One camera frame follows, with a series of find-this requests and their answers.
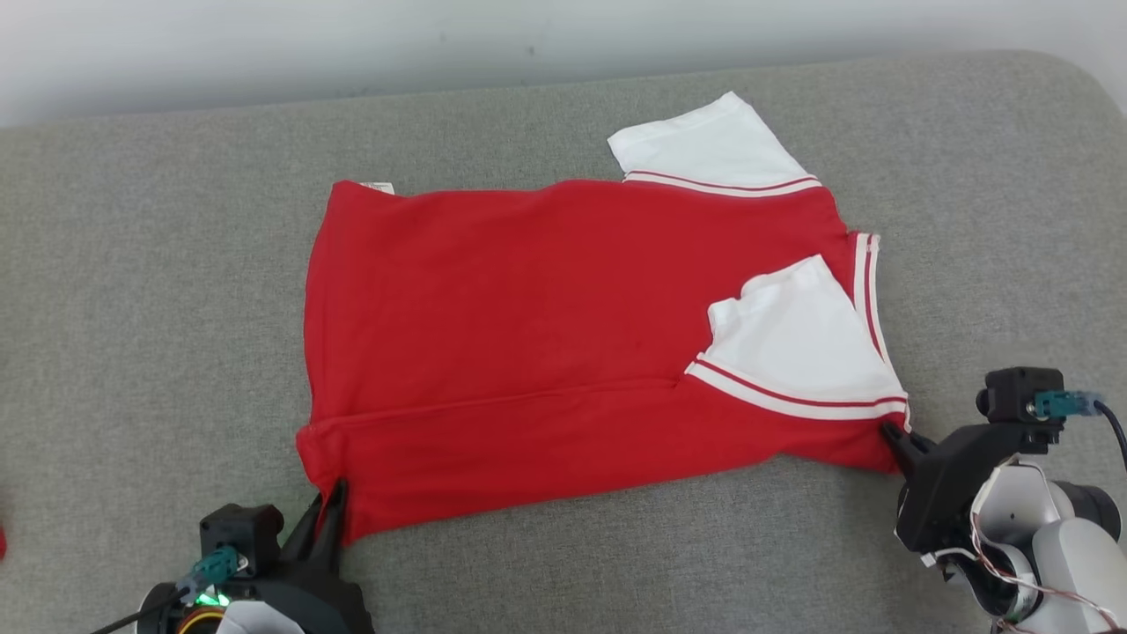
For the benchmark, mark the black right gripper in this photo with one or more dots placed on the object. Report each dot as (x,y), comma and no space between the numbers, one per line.
(946,493)

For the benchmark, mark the white round table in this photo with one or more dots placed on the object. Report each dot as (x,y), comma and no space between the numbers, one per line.
(132,308)

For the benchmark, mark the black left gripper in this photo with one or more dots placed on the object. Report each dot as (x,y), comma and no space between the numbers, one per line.
(317,599)

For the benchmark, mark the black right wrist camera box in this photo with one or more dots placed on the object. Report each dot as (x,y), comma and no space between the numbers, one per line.
(1012,396)

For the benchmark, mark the red Bulls shirt white sleeves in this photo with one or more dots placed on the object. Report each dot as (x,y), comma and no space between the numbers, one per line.
(528,308)

